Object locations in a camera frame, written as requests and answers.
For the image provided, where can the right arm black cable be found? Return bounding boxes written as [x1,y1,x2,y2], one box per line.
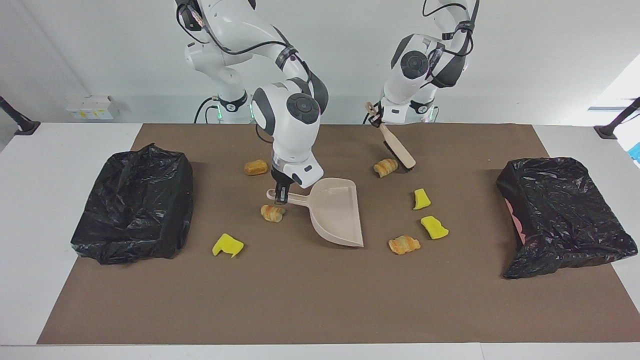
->
[175,0,313,146]

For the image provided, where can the white wall outlet box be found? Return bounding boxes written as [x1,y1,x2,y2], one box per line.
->
[66,95,120,121]

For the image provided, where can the black bag lined bin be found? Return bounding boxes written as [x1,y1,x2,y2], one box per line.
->
[71,143,195,265]

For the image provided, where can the beige plastic dustpan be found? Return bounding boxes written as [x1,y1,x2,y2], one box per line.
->
[266,177,365,248]

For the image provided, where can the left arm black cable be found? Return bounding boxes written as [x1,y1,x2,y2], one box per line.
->
[422,0,481,58]

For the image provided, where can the beige hand brush black bristles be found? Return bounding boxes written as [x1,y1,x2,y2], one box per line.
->
[365,101,417,173]

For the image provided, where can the striped croissant piece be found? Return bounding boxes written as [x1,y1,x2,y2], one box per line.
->
[388,235,421,256]
[374,158,399,178]
[260,204,287,223]

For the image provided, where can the black bag bin pink liner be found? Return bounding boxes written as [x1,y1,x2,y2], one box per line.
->
[496,157,638,280]

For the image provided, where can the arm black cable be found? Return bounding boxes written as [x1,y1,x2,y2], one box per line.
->
[175,0,313,146]
[422,0,481,58]

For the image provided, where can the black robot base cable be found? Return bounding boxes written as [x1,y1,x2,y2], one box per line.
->
[194,96,217,124]

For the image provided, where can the brown table mat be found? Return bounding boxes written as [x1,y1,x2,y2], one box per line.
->
[37,123,640,345]

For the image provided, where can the black camera stand foot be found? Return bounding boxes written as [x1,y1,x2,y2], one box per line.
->
[594,97,640,140]
[0,95,41,136]

